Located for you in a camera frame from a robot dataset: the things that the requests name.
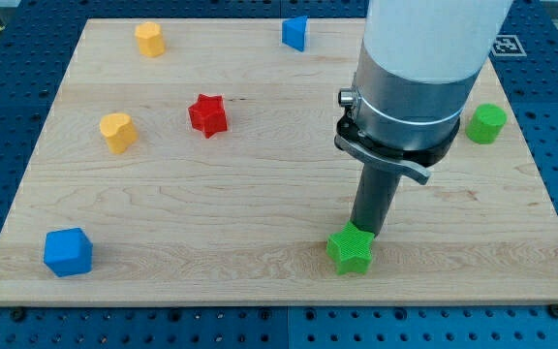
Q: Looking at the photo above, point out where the green star block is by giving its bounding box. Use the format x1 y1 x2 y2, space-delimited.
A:
326 221 375 275

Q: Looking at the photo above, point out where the blue cube block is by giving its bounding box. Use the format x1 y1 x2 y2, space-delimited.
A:
43 228 93 277

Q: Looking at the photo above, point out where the yellow heart block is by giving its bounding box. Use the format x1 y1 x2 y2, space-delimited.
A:
99 112 139 154

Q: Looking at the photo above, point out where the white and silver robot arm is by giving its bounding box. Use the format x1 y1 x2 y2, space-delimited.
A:
335 0 512 186

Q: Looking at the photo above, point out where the dark cylindrical pointer tool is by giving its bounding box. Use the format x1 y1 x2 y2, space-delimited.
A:
350 165 400 236

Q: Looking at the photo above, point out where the blue triangular prism block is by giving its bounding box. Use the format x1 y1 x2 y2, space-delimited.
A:
281 16 308 51

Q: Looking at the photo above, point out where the yellow hexagon block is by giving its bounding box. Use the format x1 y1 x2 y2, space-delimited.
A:
135 21 166 57

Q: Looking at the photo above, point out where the fiducial marker tag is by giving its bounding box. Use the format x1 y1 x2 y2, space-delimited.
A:
491 34 526 57

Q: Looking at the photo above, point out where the red star block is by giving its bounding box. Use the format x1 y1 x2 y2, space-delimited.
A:
188 94 228 139

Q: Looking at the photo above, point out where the wooden board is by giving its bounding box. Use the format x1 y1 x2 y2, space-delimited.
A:
0 18 558 307

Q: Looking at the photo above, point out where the green cylinder block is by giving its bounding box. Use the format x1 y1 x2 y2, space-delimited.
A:
465 104 508 144

